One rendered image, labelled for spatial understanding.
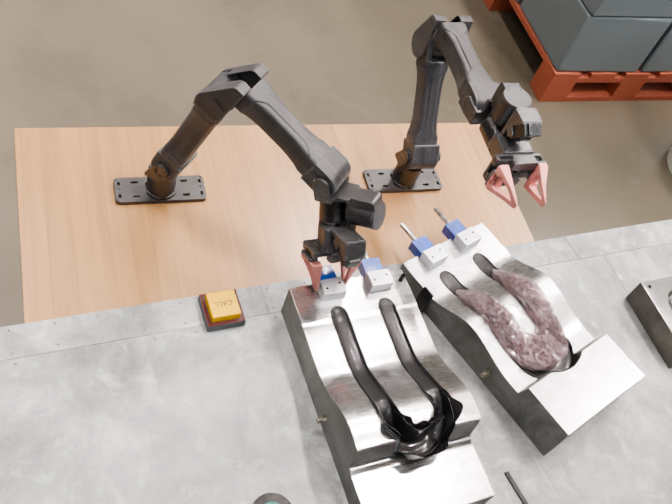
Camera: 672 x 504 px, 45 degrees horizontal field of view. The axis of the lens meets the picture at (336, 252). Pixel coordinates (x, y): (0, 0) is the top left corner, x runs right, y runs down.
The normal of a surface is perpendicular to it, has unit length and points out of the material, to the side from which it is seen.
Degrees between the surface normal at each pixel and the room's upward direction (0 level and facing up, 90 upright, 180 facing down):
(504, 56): 0
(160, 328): 0
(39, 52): 0
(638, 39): 90
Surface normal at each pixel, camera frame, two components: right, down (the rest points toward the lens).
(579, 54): 0.26, 0.81
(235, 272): 0.25, -0.58
